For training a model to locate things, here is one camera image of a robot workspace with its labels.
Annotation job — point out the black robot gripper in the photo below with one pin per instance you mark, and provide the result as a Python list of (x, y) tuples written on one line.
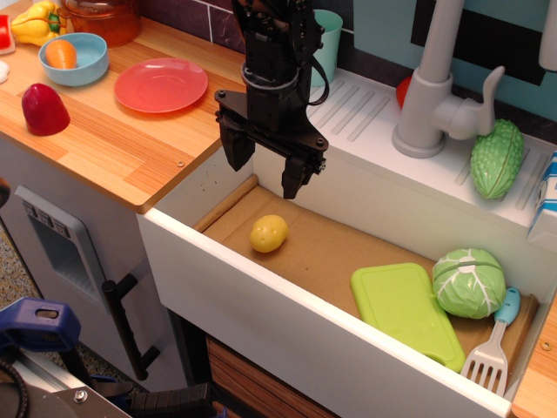
[(273, 114)]

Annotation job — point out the yellow toy potato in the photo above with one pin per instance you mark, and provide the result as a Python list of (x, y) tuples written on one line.
[(268, 233)]

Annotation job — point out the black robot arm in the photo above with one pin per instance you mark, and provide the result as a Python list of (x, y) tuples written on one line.
[(281, 38)]

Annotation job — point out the pink plastic plate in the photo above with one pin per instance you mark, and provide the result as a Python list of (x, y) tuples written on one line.
[(161, 85)]

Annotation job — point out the red toy item behind faucet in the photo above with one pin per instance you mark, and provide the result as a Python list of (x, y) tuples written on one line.
[(402, 89)]

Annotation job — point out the teal plastic cup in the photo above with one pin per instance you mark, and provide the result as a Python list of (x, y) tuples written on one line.
[(327, 56)]

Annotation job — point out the grey toy faucet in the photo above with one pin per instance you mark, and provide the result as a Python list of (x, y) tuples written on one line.
[(430, 109)]

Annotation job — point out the white toy sink basin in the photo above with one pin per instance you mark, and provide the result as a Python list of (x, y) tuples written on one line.
[(291, 311)]

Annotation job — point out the lime green cutting board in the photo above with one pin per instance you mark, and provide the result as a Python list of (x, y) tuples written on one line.
[(398, 300)]

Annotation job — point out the orange transparent jar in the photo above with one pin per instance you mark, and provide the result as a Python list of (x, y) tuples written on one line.
[(116, 22)]

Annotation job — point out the light blue plastic bowl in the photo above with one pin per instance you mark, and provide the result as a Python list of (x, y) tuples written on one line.
[(92, 60)]

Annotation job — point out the grey oven control panel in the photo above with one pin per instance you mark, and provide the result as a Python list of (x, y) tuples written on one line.
[(72, 270)]

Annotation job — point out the dark red toy vegetable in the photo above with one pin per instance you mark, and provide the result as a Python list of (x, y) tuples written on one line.
[(44, 111)]

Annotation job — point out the green toy bitter gourd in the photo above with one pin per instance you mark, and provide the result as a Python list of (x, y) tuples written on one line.
[(496, 159)]

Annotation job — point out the green toy cabbage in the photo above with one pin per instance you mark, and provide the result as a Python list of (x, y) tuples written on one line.
[(469, 283)]

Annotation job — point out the orange toy carrot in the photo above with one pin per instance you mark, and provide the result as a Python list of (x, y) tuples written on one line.
[(61, 54)]

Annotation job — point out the yellow toy bell pepper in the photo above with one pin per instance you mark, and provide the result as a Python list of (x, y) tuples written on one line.
[(39, 24)]

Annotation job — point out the white toy piece at edge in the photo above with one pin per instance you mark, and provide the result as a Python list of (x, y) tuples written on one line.
[(4, 72)]

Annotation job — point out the blue white milk carton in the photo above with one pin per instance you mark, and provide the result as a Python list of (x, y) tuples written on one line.
[(542, 231)]

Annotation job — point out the blue clamp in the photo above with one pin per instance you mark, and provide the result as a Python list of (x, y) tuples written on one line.
[(39, 325)]

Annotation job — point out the red white toy at edge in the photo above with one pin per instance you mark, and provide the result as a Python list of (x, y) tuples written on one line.
[(7, 41)]

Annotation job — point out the white blue toy spatula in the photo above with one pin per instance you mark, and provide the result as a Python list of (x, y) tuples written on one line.
[(487, 364)]

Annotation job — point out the black oven door handle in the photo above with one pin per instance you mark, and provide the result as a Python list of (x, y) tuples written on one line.
[(114, 292)]

